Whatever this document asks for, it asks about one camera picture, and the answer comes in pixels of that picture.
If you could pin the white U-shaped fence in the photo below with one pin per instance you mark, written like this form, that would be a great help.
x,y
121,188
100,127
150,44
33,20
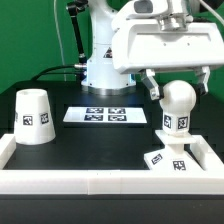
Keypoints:
x,y
208,179

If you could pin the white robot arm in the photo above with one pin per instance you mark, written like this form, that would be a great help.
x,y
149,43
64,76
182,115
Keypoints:
x,y
101,77

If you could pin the white marker tag plate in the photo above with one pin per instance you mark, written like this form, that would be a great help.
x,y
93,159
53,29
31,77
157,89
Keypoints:
x,y
115,115

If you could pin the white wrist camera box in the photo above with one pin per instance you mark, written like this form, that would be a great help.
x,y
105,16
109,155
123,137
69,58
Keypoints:
x,y
139,9

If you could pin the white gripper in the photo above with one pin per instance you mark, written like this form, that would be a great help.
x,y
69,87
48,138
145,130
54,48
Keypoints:
x,y
141,45

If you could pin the white lamp bulb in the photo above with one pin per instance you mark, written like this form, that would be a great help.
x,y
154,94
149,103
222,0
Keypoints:
x,y
177,104

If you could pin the white lamp shade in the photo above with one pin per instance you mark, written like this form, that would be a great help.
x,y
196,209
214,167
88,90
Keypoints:
x,y
33,123

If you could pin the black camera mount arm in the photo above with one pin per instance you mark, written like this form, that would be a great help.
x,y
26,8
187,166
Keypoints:
x,y
74,8

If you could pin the white lamp base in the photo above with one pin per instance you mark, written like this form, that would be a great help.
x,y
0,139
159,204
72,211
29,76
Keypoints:
x,y
172,157

